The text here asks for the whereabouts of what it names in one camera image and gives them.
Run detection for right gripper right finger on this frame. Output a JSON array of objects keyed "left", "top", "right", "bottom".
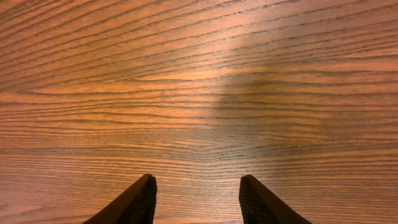
[{"left": 239, "top": 175, "right": 311, "bottom": 224}]

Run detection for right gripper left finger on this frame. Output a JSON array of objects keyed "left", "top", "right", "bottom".
[{"left": 84, "top": 174, "right": 157, "bottom": 224}]

